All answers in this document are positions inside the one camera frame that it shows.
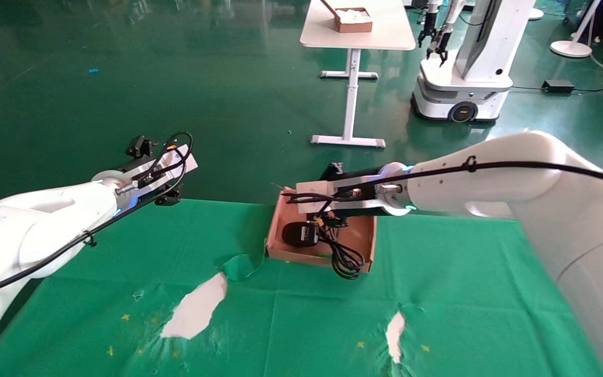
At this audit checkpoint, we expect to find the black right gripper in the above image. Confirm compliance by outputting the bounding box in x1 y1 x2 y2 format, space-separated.
309 162 386 231

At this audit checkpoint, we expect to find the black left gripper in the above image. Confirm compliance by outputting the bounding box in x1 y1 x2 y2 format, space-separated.
116 135 183 206

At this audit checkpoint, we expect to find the thin black usb cable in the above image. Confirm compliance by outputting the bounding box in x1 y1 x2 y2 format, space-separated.
309 212 349 244

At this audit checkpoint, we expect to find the black power adapter with cable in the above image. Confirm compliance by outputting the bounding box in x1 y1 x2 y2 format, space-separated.
282 221 366 281

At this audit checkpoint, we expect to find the open brown cardboard box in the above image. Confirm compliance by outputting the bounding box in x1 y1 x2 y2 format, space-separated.
265 183 378 274

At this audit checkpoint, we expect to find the small brown cardboard box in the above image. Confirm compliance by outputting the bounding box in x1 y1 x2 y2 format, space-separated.
321 0 373 34

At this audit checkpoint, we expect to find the green tablecloth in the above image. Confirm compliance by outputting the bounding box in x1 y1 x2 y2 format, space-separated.
0 199 603 377

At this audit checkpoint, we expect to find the white wheeled background robot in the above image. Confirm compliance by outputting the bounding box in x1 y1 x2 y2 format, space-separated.
410 0 538 124

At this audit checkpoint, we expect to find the white crumpled packing material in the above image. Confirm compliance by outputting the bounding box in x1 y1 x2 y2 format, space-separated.
336 7 373 24

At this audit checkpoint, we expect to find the black background robot gripper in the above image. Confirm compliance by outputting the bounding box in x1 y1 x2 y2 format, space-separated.
418 9 438 49
427 25 451 66

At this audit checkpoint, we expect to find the black power brick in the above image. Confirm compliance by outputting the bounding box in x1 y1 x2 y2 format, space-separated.
541 80 574 94

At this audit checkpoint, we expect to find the white floor stand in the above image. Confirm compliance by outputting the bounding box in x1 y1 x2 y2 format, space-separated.
550 0 601 58

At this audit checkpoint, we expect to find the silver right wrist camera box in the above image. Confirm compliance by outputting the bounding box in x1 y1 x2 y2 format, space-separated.
295 177 388 215

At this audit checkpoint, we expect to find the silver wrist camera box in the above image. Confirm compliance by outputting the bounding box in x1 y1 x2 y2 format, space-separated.
116 144 199 197
295 177 388 215

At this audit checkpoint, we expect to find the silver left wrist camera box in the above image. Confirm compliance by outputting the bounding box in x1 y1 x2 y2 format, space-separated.
116 144 199 197

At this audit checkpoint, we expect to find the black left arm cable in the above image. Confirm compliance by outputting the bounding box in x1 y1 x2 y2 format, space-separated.
0 131 195 299

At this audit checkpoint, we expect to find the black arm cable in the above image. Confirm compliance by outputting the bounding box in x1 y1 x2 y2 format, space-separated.
283 156 603 205
0 131 195 299

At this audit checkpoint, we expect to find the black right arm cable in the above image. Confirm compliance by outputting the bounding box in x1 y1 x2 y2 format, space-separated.
283 156 603 205

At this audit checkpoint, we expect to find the white pedestal table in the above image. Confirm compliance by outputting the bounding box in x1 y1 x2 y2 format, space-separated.
301 0 417 149

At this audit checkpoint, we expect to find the black floor cable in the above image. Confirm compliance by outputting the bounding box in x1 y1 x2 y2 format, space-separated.
510 83 603 95

